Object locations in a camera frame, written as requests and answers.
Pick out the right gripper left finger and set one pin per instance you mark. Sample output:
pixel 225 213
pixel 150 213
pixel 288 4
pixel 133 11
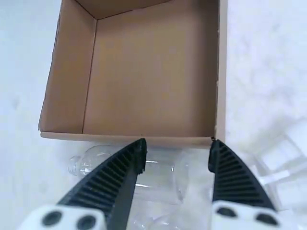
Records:
pixel 105 184

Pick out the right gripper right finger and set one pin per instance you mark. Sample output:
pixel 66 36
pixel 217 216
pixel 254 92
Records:
pixel 236 179

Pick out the open cardboard box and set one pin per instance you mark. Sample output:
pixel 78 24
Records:
pixel 153 72

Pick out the clear plastic bottle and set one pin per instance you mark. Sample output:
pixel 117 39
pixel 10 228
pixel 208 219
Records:
pixel 96 158
pixel 163 177

